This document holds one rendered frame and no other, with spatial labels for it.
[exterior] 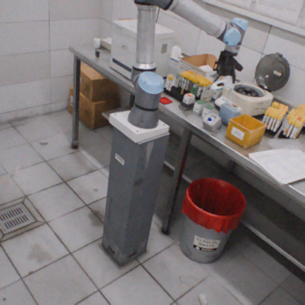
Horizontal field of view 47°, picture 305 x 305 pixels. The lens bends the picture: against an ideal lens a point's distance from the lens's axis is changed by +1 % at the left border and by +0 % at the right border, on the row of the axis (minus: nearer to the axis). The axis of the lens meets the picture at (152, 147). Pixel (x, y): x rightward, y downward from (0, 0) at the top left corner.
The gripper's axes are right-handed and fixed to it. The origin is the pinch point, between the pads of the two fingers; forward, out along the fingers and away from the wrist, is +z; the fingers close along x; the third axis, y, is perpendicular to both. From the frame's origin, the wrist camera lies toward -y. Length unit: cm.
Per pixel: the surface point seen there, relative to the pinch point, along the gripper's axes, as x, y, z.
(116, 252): 5, 47, 101
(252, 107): 8.0, -18.8, 7.8
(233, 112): 12.3, -0.5, 7.8
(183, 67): -45.0, -7.0, 4.8
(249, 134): 31.4, 5.3, 9.1
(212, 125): 14.9, 13.5, 12.6
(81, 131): -140, 14, 103
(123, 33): -65, 28, -8
